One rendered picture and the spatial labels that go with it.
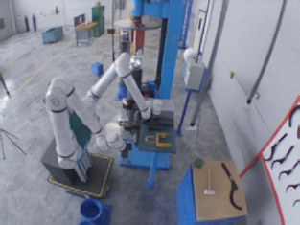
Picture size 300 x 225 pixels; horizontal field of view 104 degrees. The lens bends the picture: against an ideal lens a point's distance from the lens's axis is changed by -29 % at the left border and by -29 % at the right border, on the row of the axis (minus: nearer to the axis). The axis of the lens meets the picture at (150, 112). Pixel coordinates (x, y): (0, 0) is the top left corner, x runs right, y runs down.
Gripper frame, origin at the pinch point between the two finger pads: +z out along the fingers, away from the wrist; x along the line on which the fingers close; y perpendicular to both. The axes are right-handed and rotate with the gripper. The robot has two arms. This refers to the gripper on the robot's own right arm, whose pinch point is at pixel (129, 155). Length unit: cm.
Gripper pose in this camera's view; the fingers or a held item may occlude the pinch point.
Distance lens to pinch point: 150.7
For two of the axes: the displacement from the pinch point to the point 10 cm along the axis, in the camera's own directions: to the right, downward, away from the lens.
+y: -9.4, 2.4, 2.3
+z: 3.3, 6.2, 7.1
